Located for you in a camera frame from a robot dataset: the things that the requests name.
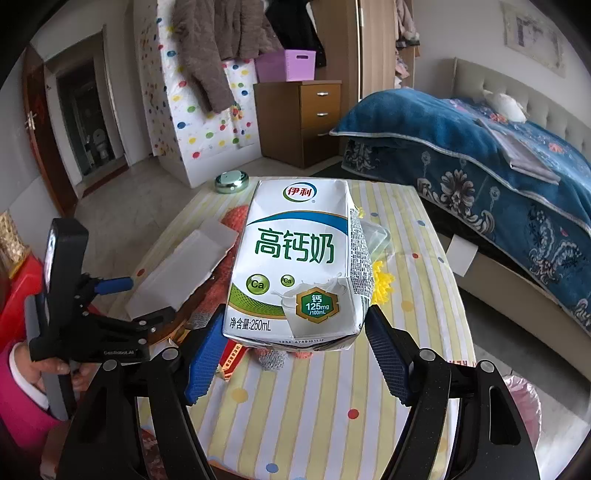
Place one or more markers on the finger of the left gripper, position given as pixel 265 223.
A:
pixel 158 323
pixel 89 287

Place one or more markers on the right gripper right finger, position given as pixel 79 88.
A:
pixel 491 440

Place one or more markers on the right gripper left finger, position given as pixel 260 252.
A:
pixel 104 439

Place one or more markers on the white cardboard package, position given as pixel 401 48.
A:
pixel 190 264

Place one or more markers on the coral knitted glove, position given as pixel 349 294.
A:
pixel 215 290

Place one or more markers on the white green milk carton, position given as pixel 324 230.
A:
pixel 302 279

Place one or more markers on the clear plastic bag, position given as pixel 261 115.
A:
pixel 378 239

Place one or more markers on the pink sleeve forearm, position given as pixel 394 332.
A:
pixel 24 408

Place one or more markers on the person left hand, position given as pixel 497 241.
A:
pixel 32 371

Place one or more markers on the gold patterned bag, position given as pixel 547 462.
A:
pixel 14 251

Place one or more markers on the red gold paper packet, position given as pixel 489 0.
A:
pixel 231 357

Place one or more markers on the dark red door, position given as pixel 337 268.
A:
pixel 41 135

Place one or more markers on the striped dotted tablecloth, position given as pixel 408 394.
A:
pixel 331 416

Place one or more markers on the round green metal tin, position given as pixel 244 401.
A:
pixel 231 182

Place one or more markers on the polka dot white cabinet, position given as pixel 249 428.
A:
pixel 192 144

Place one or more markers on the white paper tag on bed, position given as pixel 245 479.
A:
pixel 461 254

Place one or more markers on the yellow tassel decoration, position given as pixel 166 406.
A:
pixel 383 281

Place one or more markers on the blue floral bed blanket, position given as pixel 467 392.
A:
pixel 409 137

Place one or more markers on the brown wooden drawer cabinet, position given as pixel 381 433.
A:
pixel 295 120

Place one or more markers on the brown quilted coat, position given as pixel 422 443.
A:
pixel 210 32

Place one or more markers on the folded grey cloth on bed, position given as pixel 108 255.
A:
pixel 520 157

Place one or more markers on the purple plastic storage box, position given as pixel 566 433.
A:
pixel 286 66

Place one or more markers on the white pillow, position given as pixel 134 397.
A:
pixel 506 106

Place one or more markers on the black hanging coat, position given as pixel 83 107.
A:
pixel 294 28

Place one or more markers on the tall wooden wardrobe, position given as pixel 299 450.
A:
pixel 366 46

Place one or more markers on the beige padded bed frame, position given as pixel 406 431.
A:
pixel 492 279

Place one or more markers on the framed wall picture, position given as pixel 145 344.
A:
pixel 533 38

